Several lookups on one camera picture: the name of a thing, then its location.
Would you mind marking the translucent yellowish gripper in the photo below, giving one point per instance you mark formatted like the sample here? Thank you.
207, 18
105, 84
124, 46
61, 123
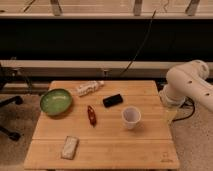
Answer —
171, 114

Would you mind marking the red pepper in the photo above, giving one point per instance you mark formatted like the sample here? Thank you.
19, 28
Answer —
91, 116

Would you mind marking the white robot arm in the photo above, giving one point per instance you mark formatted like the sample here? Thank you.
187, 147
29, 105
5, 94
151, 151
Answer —
186, 80

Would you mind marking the white sponge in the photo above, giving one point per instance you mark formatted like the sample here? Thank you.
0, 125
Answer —
69, 147

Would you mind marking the white paper cup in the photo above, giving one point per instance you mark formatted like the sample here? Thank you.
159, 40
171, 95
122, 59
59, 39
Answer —
131, 116

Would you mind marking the black rectangular block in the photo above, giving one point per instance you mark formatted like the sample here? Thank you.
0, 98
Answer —
112, 100

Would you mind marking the white crumpled towel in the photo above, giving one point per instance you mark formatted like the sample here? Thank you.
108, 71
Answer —
89, 87

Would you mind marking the green bowl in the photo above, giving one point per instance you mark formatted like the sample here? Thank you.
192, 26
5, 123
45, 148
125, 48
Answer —
55, 101

